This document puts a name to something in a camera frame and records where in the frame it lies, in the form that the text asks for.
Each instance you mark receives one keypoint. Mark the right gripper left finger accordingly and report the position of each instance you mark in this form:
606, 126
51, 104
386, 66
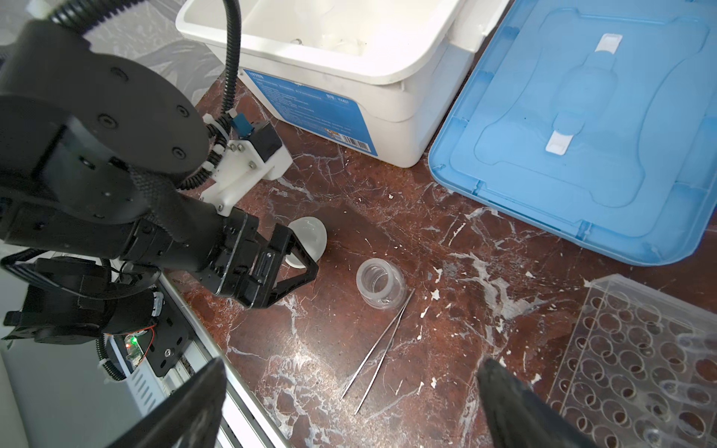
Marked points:
188, 418

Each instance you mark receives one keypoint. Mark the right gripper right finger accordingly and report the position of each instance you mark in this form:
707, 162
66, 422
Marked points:
517, 417

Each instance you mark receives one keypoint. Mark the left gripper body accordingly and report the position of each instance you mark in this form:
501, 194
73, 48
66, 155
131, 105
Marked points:
227, 255

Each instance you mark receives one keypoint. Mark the clear test tube rack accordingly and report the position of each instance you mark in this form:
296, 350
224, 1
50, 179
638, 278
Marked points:
640, 369

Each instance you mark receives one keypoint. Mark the white round dish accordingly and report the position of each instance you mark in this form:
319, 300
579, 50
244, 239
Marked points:
313, 235

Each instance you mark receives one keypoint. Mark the metal tweezers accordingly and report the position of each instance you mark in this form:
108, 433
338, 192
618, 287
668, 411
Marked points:
377, 354

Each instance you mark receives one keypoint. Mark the small glass jar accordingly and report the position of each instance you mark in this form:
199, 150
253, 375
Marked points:
381, 284

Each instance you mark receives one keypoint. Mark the white plastic bin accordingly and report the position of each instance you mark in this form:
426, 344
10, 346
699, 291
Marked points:
375, 76

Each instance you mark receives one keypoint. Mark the blue plastic lid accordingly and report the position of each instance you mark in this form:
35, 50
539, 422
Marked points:
595, 121

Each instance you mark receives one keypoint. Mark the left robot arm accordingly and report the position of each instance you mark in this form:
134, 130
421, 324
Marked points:
94, 149

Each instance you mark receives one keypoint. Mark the aluminium front rail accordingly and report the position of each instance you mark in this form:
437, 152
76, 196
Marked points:
245, 422

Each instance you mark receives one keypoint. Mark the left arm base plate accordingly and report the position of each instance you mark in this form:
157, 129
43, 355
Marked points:
160, 347

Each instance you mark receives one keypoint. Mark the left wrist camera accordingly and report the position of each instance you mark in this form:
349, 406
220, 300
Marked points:
257, 153

